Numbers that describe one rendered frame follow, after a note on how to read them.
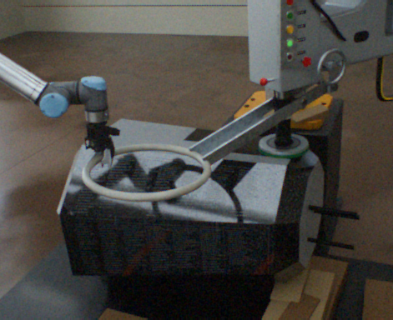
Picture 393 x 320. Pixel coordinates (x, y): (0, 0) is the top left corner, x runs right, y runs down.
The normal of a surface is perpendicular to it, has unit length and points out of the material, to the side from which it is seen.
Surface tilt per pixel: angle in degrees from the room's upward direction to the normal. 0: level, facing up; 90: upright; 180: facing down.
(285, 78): 90
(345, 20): 90
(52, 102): 90
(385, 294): 0
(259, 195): 45
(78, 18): 90
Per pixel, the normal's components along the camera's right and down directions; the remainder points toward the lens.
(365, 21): 0.48, 0.34
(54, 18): -0.43, 0.41
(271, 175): -0.31, -0.34
